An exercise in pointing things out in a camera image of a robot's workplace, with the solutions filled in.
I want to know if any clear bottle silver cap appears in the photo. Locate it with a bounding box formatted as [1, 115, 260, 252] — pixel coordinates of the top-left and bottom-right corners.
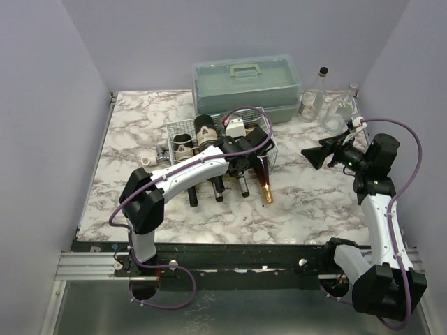
[321, 83, 359, 135]

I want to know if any clear bottle cream label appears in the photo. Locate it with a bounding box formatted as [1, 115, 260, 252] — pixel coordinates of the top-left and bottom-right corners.
[298, 67, 328, 122]

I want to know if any dark wine bottle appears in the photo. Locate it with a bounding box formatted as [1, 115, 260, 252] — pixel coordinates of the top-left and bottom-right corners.
[173, 133, 199, 207]
[193, 115, 219, 153]

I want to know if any clear bottle dark label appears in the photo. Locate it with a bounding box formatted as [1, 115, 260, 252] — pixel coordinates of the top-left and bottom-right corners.
[217, 112, 241, 136]

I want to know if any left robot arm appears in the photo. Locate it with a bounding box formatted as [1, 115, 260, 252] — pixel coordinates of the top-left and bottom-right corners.
[117, 127, 273, 276]

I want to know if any dark bottle lower middle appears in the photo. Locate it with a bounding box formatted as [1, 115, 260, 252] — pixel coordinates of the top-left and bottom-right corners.
[210, 176, 225, 202]

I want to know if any dark bottle silver neck lower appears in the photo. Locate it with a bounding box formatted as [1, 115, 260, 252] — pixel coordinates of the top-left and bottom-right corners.
[233, 172, 250, 198]

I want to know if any red wine bottle gold cap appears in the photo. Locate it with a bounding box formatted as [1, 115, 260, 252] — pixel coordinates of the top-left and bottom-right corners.
[249, 141, 274, 204]

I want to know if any green plastic toolbox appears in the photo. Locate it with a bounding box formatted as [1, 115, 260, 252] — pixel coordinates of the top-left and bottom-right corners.
[192, 54, 302, 124]

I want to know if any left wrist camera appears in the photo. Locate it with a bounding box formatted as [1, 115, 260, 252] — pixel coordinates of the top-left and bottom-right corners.
[224, 117, 246, 139]

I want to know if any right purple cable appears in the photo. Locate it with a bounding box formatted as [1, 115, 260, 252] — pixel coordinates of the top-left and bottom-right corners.
[319, 118, 423, 331]

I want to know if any purple cable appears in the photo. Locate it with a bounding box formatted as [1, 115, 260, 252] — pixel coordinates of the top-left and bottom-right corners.
[319, 118, 423, 331]
[108, 106, 273, 310]

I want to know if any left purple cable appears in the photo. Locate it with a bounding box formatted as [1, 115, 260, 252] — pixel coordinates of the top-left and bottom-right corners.
[108, 106, 273, 310]

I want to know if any white wire wine rack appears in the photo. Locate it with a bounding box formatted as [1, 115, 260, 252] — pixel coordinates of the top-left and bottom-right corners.
[162, 106, 277, 186]

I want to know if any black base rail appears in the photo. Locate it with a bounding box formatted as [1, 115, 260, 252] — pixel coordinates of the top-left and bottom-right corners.
[59, 240, 420, 292]

